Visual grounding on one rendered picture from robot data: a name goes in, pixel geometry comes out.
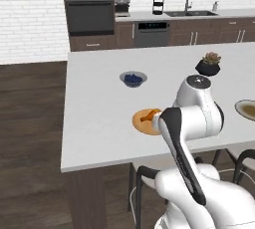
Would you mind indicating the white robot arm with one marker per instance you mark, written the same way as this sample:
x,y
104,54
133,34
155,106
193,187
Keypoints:
x,y
199,113

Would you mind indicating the grey bowl with blue inside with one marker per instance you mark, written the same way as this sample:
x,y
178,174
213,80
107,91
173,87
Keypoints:
x,y
133,79

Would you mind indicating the chicken drumstick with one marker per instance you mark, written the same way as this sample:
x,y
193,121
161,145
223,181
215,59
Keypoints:
x,y
148,115

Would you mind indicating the orange plate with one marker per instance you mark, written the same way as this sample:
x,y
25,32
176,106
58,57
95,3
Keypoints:
x,y
143,124

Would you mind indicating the grey dishwasher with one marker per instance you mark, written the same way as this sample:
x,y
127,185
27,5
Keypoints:
x,y
152,34

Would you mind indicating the black and white chair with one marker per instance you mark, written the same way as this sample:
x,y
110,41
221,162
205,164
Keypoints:
x,y
239,160
146,173

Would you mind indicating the potted succulent in black pot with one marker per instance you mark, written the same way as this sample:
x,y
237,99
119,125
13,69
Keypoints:
x,y
208,65

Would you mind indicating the coffee machine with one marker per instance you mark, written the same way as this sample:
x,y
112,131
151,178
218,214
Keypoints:
x,y
122,5

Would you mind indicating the dark sink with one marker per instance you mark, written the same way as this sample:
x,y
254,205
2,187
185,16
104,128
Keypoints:
x,y
191,13

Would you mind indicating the dark brown base cupboards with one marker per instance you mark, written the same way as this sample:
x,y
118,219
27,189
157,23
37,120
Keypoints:
x,y
212,32

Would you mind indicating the metal tap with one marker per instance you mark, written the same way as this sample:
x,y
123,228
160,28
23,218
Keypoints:
x,y
188,0

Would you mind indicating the white soap dispenser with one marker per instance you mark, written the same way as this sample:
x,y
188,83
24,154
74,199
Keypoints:
x,y
215,6

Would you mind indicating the grey wall oven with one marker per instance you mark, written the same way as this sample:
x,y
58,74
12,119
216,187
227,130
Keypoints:
x,y
89,12

